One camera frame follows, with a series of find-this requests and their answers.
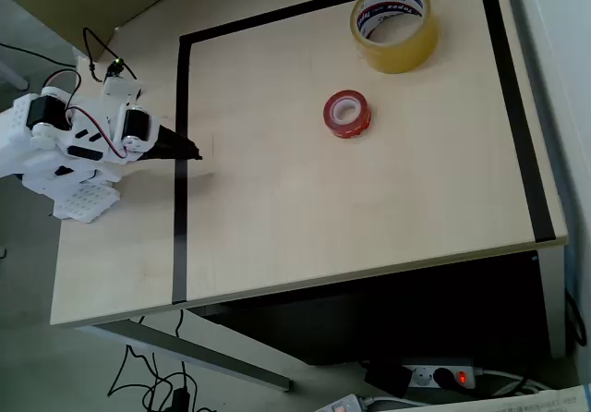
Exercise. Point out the red tape roll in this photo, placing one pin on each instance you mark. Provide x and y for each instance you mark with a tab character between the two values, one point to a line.
353	128

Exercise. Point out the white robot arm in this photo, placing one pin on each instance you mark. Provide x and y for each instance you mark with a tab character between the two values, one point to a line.
14	125

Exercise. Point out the large yellow tape roll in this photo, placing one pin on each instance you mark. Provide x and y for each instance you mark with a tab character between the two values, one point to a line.
401	56

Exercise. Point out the white module with green LED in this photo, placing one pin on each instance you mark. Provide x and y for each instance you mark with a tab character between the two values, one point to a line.
121	88

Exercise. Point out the grey furniture leg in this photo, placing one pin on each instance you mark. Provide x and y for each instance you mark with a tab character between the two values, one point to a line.
11	77

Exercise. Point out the grey slanted table leg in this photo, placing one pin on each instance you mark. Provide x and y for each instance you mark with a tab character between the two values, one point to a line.
194	349

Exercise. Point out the black power adapter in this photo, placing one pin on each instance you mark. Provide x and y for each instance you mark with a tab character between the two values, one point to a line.
388	377

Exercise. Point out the black round plug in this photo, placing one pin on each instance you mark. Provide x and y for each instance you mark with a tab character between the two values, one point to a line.
444	377

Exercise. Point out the grey upright table leg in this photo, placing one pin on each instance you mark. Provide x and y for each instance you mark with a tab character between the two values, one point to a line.
554	301

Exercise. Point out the printed paper sheet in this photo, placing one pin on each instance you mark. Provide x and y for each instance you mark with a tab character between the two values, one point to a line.
531	402

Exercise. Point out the white perforated base plate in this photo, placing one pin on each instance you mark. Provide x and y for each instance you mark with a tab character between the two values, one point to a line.
85	204

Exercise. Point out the grey power strip red switch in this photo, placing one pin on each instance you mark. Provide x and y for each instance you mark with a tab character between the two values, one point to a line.
341	405

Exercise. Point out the white power strip red switch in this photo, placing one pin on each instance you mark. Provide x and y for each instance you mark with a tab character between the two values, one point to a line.
422	377

